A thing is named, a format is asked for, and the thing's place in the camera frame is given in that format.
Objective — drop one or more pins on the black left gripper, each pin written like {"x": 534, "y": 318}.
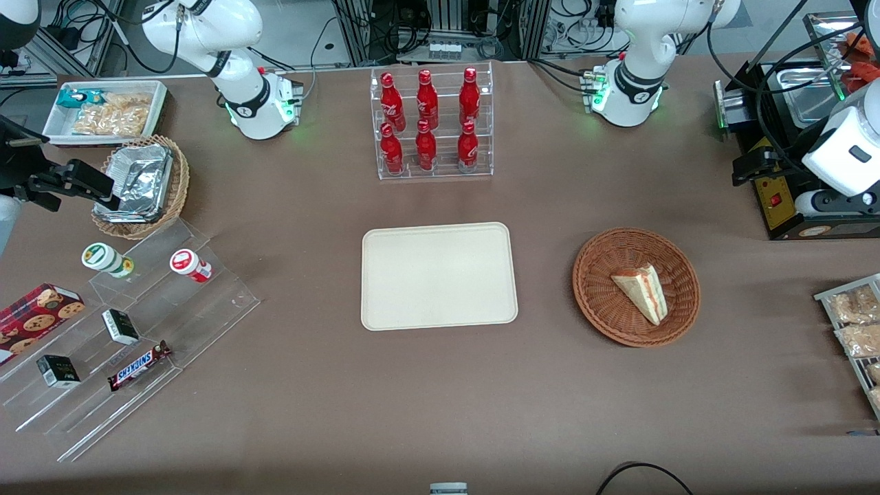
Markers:
{"x": 784, "y": 162}

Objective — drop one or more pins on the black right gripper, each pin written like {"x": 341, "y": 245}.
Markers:
{"x": 15, "y": 168}

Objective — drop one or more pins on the triangular sandwich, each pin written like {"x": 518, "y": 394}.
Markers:
{"x": 643, "y": 294}

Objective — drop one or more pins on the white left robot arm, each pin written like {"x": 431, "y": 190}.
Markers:
{"x": 643, "y": 41}

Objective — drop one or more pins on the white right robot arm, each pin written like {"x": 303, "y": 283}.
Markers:
{"x": 206, "y": 27}

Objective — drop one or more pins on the light wicker basket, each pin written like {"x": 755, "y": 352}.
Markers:
{"x": 180, "y": 182}

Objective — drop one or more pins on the white rectangular snack tray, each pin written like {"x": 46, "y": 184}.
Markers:
{"x": 58, "y": 127}

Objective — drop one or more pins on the round brown wicker basket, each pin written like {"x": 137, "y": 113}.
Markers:
{"x": 605, "y": 302}

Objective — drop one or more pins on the beige rectangular tray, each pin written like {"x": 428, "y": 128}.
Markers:
{"x": 438, "y": 276}

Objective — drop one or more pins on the silver foil containers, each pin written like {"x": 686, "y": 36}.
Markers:
{"x": 141, "y": 179}

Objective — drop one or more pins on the black hot food warmer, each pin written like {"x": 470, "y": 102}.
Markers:
{"x": 770, "y": 206}

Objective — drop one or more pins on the green lid white cup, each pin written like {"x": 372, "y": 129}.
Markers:
{"x": 102, "y": 257}

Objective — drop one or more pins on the clear bag of chips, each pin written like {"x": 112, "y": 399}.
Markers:
{"x": 113, "y": 115}

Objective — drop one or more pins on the red lid white cup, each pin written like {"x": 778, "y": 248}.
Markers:
{"x": 187, "y": 263}

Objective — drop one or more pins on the teal snack packet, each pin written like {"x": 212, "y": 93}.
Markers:
{"x": 72, "y": 98}

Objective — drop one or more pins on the small black box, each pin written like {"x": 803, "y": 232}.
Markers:
{"x": 121, "y": 327}
{"x": 58, "y": 372}

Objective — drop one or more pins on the clear acrylic stepped display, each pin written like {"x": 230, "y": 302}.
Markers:
{"x": 172, "y": 316}

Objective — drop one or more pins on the red cookie box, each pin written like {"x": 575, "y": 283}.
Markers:
{"x": 34, "y": 316}

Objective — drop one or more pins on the red sausage skewer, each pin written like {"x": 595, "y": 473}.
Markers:
{"x": 866, "y": 77}

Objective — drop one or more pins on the orange sausage skewer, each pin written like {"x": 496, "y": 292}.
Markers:
{"x": 856, "y": 47}

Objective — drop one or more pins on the snickers chocolate bar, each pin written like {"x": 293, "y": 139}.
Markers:
{"x": 137, "y": 366}

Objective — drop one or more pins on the clear bag of pastries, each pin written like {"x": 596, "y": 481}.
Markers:
{"x": 854, "y": 304}
{"x": 861, "y": 339}

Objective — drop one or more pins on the red cola bottle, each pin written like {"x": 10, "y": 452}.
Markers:
{"x": 469, "y": 96}
{"x": 427, "y": 100}
{"x": 467, "y": 150}
{"x": 392, "y": 103}
{"x": 392, "y": 152}
{"x": 425, "y": 150}

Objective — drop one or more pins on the clear acrylic bottle rack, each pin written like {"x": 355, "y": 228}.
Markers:
{"x": 443, "y": 172}

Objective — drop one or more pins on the white power strip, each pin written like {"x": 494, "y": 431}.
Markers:
{"x": 445, "y": 51}

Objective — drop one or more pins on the small grey device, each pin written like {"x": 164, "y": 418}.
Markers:
{"x": 448, "y": 489}

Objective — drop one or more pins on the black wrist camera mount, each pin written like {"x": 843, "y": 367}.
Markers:
{"x": 17, "y": 161}

